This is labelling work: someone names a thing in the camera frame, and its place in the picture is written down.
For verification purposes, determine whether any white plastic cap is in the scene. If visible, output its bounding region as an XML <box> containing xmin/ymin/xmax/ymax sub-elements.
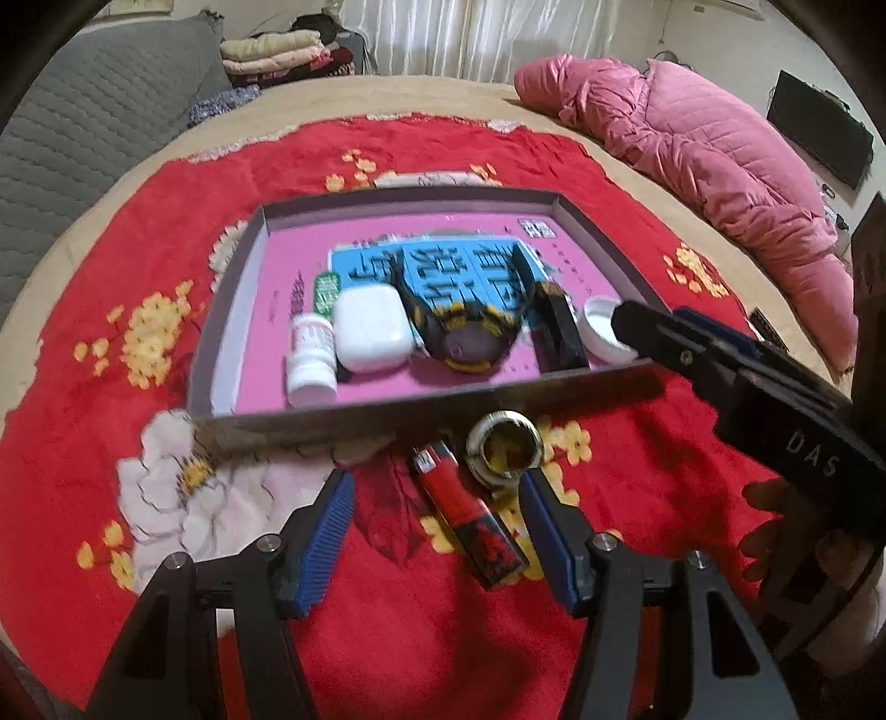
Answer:
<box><xmin>583</xmin><ymin>296</ymin><xmax>641</xmax><ymax>364</ymax></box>

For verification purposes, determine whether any white curtain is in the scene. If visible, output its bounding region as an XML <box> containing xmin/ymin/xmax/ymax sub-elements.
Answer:
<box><xmin>339</xmin><ymin>0</ymin><xmax>620</xmax><ymax>84</ymax></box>

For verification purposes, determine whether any black television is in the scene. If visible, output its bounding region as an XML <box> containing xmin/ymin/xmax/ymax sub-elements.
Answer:
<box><xmin>767</xmin><ymin>69</ymin><xmax>874</xmax><ymax>191</ymax></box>

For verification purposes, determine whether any grey quilted headboard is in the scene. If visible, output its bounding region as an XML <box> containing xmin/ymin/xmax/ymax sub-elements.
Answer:
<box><xmin>0</xmin><ymin>10</ymin><xmax>233</xmax><ymax>326</ymax></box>

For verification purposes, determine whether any red floral blanket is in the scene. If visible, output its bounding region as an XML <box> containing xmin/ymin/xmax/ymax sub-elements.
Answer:
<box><xmin>0</xmin><ymin>114</ymin><xmax>852</xmax><ymax>720</ymax></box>

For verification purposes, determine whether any stack of folded clothes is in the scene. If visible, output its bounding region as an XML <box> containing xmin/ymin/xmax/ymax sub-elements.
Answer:
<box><xmin>231</xmin><ymin>47</ymin><xmax>357</xmax><ymax>88</ymax></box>

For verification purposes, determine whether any white earbuds case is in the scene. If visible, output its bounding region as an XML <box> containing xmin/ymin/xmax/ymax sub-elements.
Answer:
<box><xmin>334</xmin><ymin>286</ymin><xmax>413</xmax><ymax>375</ymax></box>

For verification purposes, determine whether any pink quilt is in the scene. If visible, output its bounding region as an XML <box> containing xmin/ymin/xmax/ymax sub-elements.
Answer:
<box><xmin>513</xmin><ymin>55</ymin><xmax>856</xmax><ymax>375</ymax></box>

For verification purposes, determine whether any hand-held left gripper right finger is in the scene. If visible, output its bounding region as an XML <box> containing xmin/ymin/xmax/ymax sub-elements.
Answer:
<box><xmin>519</xmin><ymin>471</ymin><xmax>807</xmax><ymax>720</ymax></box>

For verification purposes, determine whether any cream folded garment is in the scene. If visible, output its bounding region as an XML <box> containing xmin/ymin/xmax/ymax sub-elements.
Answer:
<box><xmin>220</xmin><ymin>31</ymin><xmax>323</xmax><ymax>65</ymax></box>

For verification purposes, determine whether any pink folded garment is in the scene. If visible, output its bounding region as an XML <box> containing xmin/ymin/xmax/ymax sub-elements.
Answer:
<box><xmin>225</xmin><ymin>48</ymin><xmax>326</xmax><ymax>76</ymax></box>

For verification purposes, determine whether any red and black lighter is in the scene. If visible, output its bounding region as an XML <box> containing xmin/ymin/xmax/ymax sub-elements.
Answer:
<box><xmin>410</xmin><ymin>443</ymin><xmax>523</xmax><ymax>589</ymax></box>

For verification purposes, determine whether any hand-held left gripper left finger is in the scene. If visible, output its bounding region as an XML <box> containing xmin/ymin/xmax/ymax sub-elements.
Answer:
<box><xmin>83</xmin><ymin>469</ymin><xmax>357</xmax><ymax>720</ymax></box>

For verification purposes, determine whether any black case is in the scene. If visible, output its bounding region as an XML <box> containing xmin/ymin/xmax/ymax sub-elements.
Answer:
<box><xmin>533</xmin><ymin>280</ymin><xmax>589</xmax><ymax>371</ymax></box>

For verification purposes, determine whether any beige bed sheet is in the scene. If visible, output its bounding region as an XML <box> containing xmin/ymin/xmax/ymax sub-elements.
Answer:
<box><xmin>0</xmin><ymin>73</ymin><xmax>859</xmax><ymax>486</ymax></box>

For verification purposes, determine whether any grey cardboard box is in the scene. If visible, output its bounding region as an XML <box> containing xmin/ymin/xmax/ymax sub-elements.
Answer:
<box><xmin>188</xmin><ymin>187</ymin><xmax>676</xmax><ymax>454</ymax></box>

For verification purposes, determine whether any pink and blue book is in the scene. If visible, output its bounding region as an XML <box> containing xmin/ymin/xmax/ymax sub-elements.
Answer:
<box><xmin>211</xmin><ymin>211</ymin><xmax>610</xmax><ymax>416</ymax></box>

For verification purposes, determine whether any person's right hand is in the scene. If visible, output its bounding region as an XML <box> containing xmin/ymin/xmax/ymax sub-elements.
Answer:
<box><xmin>739</xmin><ymin>477</ymin><xmax>880</xmax><ymax>676</ymax></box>

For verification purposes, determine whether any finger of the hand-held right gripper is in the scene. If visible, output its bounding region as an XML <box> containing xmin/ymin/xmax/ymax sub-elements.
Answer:
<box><xmin>612</xmin><ymin>299</ymin><xmax>743</xmax><ymax>390</ymax></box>
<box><xmin>674</xmin><ymin>308</ymin><xmax>771</xmax><ymax>362</ymax></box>

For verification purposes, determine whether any yellow and black wristwatch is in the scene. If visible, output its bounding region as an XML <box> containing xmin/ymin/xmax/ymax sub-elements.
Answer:
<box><xmin>388</xmin><ymin>249</ymin><xmax>534</xmax><ymax>375</ymax></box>

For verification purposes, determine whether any white pill bottle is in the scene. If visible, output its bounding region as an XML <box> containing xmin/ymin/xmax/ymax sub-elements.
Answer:
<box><xmin>286</xmin><ymin>313</ymin><xmax>339</xmax><ymax>408</ymax></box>

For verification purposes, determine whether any blue patterned cloth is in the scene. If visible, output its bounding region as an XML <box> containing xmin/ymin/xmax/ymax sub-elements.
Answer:
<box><xmin>187</xmin><ymin>84</ymin><xmax>262</xmax><ymax>130</ymax></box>

